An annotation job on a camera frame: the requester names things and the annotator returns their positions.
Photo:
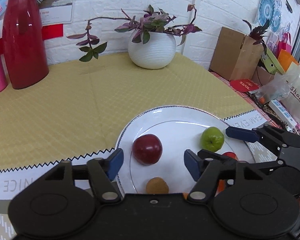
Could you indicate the brown cardboard box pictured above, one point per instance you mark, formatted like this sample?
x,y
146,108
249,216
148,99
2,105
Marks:
x,y
236,55

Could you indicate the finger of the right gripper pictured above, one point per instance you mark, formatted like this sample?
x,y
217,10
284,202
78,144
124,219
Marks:
x,y
205,154
242,134

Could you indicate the dark red plum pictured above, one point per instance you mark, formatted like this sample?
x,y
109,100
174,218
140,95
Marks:
x,y
147,149

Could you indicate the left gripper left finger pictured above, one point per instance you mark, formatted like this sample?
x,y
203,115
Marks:
x,y
102,172

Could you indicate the white round plate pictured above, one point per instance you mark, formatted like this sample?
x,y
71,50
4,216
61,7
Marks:
x,y
178,128

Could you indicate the white ribbed plant pot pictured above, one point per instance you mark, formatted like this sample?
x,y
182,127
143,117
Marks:
x,y
157,53

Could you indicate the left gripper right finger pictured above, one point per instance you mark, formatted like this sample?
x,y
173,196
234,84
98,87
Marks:
x,y
206,173

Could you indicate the white plastic bag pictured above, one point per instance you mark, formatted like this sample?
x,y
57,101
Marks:
x,y
284,88

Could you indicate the small red-yellow apple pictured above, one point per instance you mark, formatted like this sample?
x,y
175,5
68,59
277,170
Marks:
x,y
231,155

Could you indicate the blue paper fan decoration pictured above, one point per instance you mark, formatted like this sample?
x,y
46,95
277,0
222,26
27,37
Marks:
x,y
270,10

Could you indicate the purple-green trailing plant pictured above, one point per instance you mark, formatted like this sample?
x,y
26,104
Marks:
x,y
152,22

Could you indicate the small brown longan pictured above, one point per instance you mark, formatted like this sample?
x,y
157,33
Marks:
x,y
157,185

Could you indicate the dark red thermos jug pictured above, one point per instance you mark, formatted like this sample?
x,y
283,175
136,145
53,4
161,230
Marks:
x,y
24,49

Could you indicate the green apple large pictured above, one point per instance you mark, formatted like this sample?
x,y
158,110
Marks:
x,y
212,139

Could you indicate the red envelope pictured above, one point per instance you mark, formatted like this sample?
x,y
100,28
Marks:
x,y
243,85

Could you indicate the yellow-orange kumquat fruit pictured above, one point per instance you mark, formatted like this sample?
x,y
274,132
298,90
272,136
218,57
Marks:
x,y
185,195

